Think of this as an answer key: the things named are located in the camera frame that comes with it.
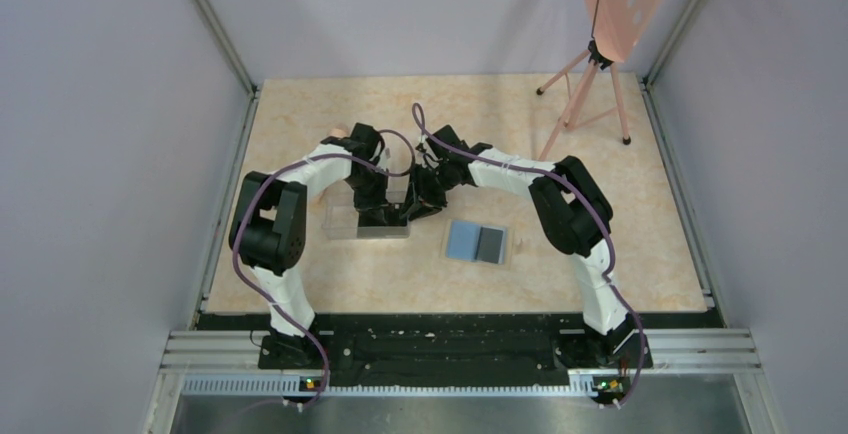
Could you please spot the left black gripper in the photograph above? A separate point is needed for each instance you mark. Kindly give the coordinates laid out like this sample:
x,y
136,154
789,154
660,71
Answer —
x,y
379,200

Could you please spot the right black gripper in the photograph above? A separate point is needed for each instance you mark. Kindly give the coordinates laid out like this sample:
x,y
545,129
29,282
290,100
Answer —
x,y
425,196

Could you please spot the clear plastic card box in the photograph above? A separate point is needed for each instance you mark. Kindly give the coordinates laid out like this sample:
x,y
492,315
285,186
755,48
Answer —
x,y
343,222

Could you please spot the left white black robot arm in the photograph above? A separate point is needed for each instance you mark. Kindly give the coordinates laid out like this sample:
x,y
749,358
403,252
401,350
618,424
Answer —
x,y
269,226

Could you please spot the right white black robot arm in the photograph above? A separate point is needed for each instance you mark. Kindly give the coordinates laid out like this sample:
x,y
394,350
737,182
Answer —
x,y
573,213

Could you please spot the beige wooden cylinder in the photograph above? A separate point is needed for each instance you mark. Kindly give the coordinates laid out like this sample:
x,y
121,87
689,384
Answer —
x,y
339,133

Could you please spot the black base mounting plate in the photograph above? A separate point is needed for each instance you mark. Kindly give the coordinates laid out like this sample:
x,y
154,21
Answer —
x,y
456,350

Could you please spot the pink tripod music stand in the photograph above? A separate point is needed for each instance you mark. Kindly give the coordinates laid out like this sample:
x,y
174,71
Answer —
x,y
617,27

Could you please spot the aluminium frame rail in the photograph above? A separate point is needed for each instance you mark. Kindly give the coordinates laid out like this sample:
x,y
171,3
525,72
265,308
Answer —
x,y
226,363

